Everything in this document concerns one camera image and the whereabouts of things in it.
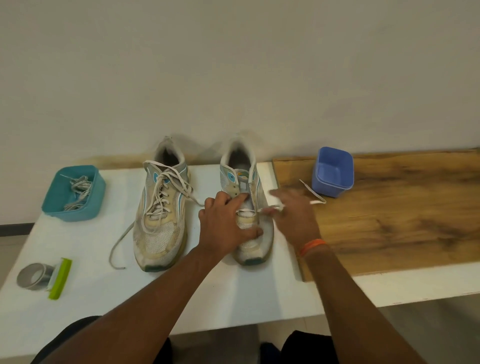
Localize person's right hand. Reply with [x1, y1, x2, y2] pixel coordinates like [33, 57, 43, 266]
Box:
[269, 188, 323, 253]

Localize person's left hand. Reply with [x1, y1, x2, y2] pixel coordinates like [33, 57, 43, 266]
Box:
[197, 191, 265, 260]

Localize white lace of sneaker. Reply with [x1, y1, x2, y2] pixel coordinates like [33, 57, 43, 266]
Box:
[235, 179, 327, 219]
[108, 160, 206, 271]

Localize worn white sneaker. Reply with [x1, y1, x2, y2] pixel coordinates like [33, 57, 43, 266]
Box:
[133, 136, 194, 273]
[219, 137, 275, 266]

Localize person's left forearm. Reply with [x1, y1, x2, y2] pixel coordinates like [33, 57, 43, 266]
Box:
[41, 245, 226, 364]

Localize person's right forearm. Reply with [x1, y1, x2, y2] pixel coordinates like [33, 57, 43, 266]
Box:
[301, 243, 425, 364]

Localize orange thread wristband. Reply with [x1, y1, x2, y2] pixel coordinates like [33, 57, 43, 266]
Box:
[299, 238, 328, 257]

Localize blue plastic container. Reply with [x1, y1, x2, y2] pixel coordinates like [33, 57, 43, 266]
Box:
[311, 146, 355, 199]

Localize black trousers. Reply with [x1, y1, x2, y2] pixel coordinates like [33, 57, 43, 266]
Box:
[31, 316, 338, 364]

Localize green utility cutter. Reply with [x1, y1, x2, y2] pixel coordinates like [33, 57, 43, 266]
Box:
[46, 257, 73, 301]

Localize teal plastic container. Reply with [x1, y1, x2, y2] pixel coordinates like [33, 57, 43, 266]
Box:
[41, 164, 107, 223]

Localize grey tape roll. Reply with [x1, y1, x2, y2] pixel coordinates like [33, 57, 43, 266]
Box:
[16, 262, 55, 292]

